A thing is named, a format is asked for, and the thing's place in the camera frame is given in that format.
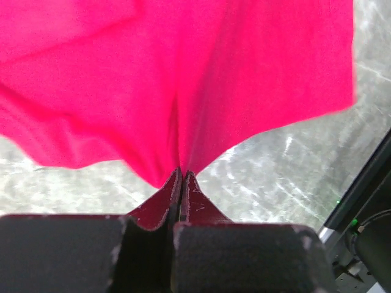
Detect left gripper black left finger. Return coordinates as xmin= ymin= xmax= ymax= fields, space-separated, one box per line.
xmin=1 ymin=169 xmax=182 ymax=292

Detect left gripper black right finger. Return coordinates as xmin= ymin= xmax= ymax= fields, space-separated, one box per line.
xmin=172 ymin=172 xmax=336 ymax=292

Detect magenta t shirt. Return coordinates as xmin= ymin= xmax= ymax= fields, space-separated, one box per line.
xmin=1 ymin=1 xmax=354 ymax=187

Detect black base beam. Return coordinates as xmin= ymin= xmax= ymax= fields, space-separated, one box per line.
xmin=319 ymin=133 xmax=390 ymax=292

